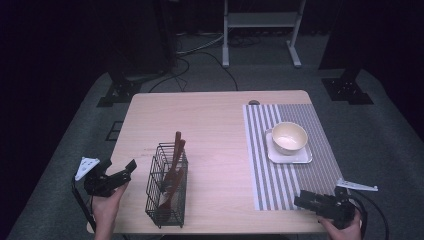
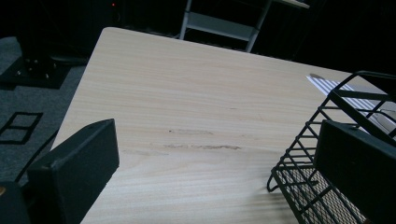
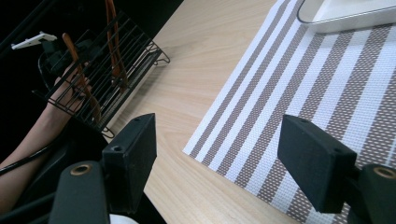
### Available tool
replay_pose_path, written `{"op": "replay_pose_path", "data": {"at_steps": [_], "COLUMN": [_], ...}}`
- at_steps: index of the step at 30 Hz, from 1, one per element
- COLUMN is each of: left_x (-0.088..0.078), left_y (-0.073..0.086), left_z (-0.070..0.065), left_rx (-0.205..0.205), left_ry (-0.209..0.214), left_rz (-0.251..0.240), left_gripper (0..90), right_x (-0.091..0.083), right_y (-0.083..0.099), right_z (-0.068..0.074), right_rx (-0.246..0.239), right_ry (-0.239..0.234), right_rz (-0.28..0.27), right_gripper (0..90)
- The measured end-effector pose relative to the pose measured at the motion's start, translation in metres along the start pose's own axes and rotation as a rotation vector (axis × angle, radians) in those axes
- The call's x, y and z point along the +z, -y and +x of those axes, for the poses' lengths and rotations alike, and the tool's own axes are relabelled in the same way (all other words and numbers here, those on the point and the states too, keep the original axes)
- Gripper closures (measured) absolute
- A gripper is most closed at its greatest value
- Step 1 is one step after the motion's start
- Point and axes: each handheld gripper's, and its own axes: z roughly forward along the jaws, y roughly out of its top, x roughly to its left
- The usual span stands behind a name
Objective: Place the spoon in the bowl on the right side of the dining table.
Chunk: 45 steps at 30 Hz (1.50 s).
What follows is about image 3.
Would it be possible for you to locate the white square plate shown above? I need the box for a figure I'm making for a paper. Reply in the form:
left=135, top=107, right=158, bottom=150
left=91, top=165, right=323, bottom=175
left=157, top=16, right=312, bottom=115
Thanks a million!
left=296, top=0, right=396, bottom=35

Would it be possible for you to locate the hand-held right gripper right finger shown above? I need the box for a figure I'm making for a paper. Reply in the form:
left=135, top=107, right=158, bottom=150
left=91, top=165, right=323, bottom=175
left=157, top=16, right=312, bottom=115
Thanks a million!
left=276, top=114, right=359, bottom=215

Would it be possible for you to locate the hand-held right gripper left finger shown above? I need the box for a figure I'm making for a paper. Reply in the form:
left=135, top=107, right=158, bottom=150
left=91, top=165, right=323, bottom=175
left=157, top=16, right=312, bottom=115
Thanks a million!
left=102, top=113, right=158, bottom=215

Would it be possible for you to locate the brown wooden utensil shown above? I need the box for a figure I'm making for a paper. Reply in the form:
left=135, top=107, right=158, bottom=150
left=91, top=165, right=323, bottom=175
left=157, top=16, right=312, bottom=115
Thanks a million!
left=105, top=0, right=130, bottom=95

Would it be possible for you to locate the black cable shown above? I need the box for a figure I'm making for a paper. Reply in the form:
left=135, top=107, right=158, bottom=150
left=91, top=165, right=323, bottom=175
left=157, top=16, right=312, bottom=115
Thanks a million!
left=0, top=145, right=54, bottom=175

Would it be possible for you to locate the black wire rack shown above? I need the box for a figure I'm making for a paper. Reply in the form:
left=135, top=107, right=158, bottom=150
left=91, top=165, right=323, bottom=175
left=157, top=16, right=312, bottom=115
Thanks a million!
left=32, top=8, right=171, bottom=139

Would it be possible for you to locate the brown white striped placemat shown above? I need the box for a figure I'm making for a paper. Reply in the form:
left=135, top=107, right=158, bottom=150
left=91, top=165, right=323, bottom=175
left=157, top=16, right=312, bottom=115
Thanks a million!
left=182, top=0, right=396, bottom=224

